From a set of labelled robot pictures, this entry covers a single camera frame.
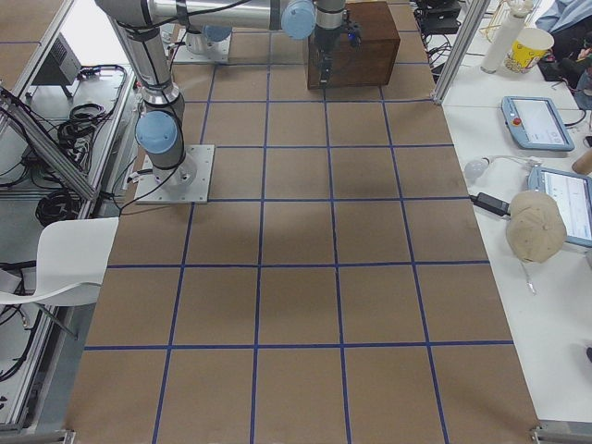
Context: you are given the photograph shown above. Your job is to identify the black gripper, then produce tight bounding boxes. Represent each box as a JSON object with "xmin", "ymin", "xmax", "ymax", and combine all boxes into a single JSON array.
[{"xmin": 314, "ymin": 11, "xmax": 362, "ymax": 87}]

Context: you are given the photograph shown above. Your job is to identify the dark wooden drawer box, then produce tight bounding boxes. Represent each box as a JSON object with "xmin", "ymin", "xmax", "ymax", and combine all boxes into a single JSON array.
[{"xmin": 306, "ymin": 1, "xmax": 401, "ymax": 90}]

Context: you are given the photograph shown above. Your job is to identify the white cardboard tube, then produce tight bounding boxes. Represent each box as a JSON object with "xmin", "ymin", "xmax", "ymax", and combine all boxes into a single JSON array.
[{"xmin": 480, "ymin": 0, "xmax": 534, "ymax": 74}]

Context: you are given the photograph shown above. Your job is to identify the white light bulb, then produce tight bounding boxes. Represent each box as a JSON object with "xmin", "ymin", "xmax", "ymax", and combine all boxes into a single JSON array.
[{"xmin": 463, "ymin": 157, "xmax": 491, "ymax": 183}]

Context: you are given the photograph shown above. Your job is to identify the yellow popcorn bucket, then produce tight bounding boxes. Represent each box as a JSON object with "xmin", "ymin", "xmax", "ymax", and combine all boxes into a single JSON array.
[{"xmin": 504, "ymin": 28, "xmax": 554, "ymax": 73}]

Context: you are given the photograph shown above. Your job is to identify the blue teach pendant far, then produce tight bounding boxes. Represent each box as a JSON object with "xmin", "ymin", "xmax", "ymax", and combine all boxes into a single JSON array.
[{"xmin": 500, "ymin": 96, "xmax": 575, "ymax": 152}]

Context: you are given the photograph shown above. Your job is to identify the blue teach pendant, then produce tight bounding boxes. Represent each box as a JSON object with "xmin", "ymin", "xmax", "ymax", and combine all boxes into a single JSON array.
[
  {"xmin": 527, "ymin": 166, "xmax": 591, "ymax": 248},
  {"xmin": 500, "ymin": 96, "xmax": 575, "ymax": 152}
]

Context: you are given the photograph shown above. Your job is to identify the black power adapter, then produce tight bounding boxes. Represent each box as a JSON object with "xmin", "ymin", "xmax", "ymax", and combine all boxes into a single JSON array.
[{"xmin": 470, "ymin": 192, "xmax": 510, "ymax": 216}]

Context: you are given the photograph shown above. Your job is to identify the grey control box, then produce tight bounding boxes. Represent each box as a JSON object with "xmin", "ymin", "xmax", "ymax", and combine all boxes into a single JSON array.
[{"xmin": 31, "ymin": 33, "xmax": 81, "ymax": 99}]

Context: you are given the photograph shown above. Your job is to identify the beige baseball cap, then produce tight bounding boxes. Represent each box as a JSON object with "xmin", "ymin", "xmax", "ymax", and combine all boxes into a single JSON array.
[{"xmin": 506, "ymin": 191, "xmax": 567, "ymax": 263}]

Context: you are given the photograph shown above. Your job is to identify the blue teach pendant near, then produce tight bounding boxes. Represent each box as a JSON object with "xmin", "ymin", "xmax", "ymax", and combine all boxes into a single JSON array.
[{"xmin": 527, "ymin": 166, "xmax": 591, "ymax": 248}]

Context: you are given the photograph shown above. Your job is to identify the white plastic chair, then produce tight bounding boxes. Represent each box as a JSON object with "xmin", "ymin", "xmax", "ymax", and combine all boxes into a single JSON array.
[{"xmin": 1, "ymin": 217, "xmax": 119, "ymax": 306}]

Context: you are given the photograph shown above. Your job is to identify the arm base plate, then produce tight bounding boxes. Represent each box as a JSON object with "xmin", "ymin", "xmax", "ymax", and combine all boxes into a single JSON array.
[
  {"xmin": 134, "ymin": 144, "xmax": 215, "ymax": 204},
  {"xmin": 171, "ymin": 26, "xmax": 232, "ymax": 65}
]

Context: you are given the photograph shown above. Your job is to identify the aluminium frame post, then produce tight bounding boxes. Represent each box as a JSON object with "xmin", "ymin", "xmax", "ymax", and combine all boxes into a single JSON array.
[{"xmin": 432, "ymin": 0, "xmax": 490, "ymax": 105}]

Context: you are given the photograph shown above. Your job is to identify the black coiled cables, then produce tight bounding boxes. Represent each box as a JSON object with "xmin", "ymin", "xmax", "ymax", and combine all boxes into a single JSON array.
[{"xmin": 35, "ymin": 190, "xmax": 84, "ymax": 228}]

